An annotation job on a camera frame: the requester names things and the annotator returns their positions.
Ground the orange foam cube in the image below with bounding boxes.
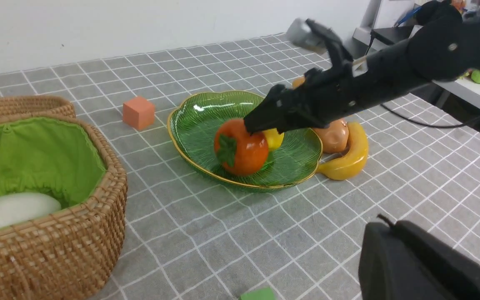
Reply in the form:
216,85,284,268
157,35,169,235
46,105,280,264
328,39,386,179
122,96,155,131

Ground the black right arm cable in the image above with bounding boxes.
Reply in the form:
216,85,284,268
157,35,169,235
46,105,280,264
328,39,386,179
380,95,480,129

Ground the orange toy mango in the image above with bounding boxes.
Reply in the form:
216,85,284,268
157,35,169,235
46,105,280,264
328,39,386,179
292,76,305,89

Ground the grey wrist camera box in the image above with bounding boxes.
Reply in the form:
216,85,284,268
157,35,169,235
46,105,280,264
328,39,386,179
285,18,327,55

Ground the green leaf-shaped glass plate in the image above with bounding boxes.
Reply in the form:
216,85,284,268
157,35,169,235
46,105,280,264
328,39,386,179
167,91,323,192

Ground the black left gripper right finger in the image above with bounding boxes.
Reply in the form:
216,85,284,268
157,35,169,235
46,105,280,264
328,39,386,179
394,220,480,300

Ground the green foam cube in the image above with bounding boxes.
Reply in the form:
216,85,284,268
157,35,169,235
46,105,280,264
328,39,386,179
238,287,276,300

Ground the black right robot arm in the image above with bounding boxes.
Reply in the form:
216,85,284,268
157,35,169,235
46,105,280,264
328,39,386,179
243,0,480,133

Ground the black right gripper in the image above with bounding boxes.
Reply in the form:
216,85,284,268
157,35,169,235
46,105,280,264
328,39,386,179
243,19,374,135

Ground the white toy radish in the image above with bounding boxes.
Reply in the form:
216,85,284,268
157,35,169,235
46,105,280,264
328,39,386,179
0,192,62,228

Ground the grey checked tablecloth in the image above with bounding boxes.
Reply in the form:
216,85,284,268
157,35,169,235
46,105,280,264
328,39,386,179
0,34,480,300

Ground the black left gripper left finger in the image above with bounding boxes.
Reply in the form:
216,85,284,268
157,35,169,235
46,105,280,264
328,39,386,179
359,214,445,300

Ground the woven wicker basket green lining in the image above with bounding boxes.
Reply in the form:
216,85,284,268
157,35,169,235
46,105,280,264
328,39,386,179
0,113,128,300

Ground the woven wicker basket lid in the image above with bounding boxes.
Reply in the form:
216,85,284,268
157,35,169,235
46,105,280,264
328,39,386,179
0,95,76,118

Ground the yellow toy lemon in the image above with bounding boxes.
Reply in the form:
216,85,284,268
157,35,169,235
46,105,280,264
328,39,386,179
263,128,284,152

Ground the orange toy persimmon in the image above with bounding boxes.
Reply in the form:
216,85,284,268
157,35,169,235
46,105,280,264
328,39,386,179
213,118,269,177

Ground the brown toy potato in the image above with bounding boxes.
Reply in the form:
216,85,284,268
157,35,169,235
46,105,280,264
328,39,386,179
312,118,349,154

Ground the yellow toy banana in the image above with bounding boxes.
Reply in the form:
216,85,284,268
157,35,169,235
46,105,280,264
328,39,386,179
317,122,369,181

